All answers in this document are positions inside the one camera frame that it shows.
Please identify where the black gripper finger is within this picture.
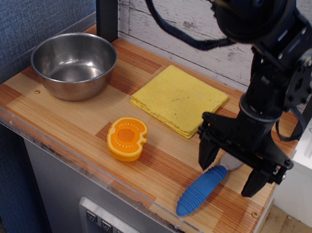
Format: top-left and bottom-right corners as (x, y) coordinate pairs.
(241, 169), (269, 198)
(198, 135), (220, 170)

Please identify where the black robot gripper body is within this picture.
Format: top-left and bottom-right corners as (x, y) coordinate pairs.
(198, 100), (293, 184)

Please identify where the blue handled metal fork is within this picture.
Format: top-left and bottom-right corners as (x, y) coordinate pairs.
(176, 153), (244, 216)

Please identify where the orange toy fruit half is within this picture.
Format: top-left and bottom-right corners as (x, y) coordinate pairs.
(106, 117), (148, 162)

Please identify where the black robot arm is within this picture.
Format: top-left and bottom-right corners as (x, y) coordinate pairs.
(198, 0), (312, 197)

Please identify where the yellow folded napkin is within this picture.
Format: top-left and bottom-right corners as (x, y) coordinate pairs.
(130, 65), (228, 138)

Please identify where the grey dispenser button panel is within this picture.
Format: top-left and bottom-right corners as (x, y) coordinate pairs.
(79, 197), (141, 233)

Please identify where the clear acrylic table guard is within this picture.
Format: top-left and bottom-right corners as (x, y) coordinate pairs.
(0, 0), (312, 233)

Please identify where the stainless steel bowl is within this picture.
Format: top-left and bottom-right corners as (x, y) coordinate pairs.
(30, 32), (118, 101)

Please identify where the black left vertical post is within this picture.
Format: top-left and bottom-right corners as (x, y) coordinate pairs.
(96, 0), (119, 42)

